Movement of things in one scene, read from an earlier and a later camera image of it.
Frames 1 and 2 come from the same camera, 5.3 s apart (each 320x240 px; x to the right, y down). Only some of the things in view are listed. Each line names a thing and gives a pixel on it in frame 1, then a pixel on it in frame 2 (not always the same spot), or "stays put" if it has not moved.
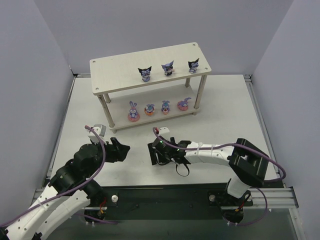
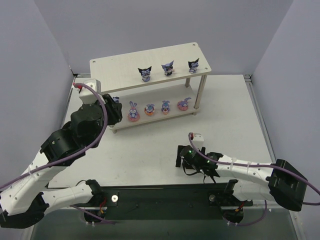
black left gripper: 113,152 -> 114,110
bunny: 150,110 stays put
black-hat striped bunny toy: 193,66 stays put
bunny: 183,105 stays put
